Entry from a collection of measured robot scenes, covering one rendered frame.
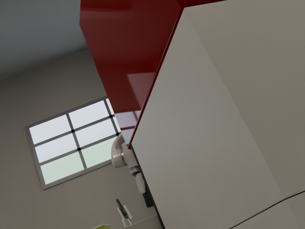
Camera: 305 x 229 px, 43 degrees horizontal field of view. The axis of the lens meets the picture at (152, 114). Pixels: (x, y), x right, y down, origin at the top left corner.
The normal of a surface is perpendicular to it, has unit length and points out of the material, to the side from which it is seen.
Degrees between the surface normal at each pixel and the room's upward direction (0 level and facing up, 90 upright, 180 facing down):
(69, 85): 90
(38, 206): 90
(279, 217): 90
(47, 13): 180
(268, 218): 90
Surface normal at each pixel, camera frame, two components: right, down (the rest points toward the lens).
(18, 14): 0.37, 0.85
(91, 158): -0.04, -0.37
